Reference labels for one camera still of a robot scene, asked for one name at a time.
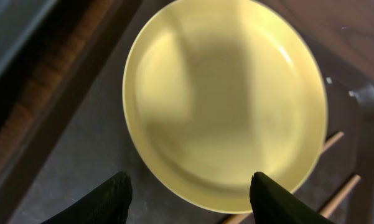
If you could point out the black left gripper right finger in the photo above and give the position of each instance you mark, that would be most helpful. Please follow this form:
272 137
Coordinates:
273 204

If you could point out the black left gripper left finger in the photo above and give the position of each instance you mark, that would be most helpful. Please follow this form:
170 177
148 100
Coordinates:
108 203

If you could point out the wooden chopstick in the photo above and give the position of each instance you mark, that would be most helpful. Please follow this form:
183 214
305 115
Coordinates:
325 211
332 140

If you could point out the yellow plate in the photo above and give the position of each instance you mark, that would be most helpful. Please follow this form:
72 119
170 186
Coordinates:
214 91

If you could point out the dark brown serving tray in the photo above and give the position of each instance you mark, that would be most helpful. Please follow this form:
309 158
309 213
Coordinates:
64 131

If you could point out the grey dish rack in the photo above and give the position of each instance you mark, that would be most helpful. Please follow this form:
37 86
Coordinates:
18 20

